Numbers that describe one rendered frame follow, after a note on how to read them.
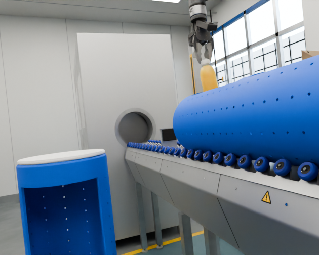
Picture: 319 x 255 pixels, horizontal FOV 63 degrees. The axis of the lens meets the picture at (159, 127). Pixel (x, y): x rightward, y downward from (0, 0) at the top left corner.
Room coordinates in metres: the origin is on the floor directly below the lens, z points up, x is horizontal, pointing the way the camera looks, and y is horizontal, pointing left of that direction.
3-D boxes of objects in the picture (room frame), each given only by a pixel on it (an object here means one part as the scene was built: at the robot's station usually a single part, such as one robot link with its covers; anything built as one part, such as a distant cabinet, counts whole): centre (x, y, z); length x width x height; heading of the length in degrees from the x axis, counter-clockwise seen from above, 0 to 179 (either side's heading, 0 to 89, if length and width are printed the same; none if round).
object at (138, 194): (2.31, 0.24, 0.31); 0.06 x 0.06 x 0.63; 19
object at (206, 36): (1.19, -0.22, 1.51); 0.09 x 0.08 x 0.12; 19
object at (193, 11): (1.18, -0.22, 1.59); 0.08 x 0.08 x 0.05
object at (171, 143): (1.67, -0.05, 1.00); 0.10 x 0.04 x 0.15; 109
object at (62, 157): (0.88, 0.33, 1.03); 0.28 x 0.28 x 0.01
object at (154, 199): (2.36, 0.11, 0.31); 0.06 x 0.06 x 0.63; 19
